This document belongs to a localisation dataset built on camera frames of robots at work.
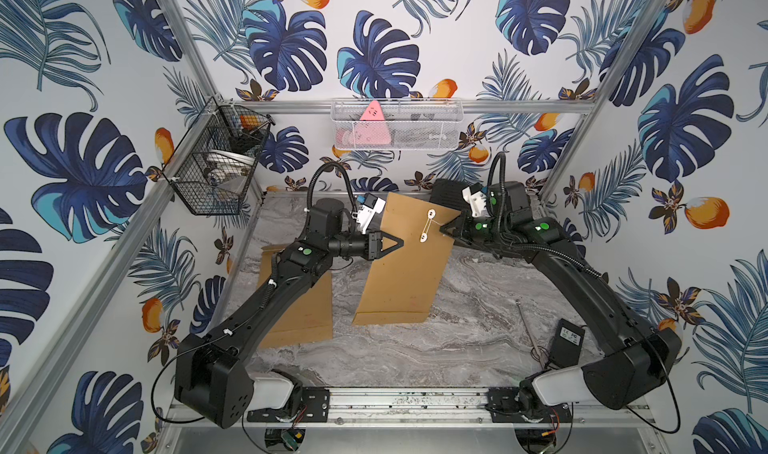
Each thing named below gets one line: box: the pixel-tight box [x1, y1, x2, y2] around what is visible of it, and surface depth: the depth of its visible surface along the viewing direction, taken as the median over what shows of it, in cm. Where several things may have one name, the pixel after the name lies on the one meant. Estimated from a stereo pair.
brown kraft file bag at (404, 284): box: [353, 192, 462, 325], surface depth 71 cm
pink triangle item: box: [342, 100, 391, 145], surface depth 92 cm
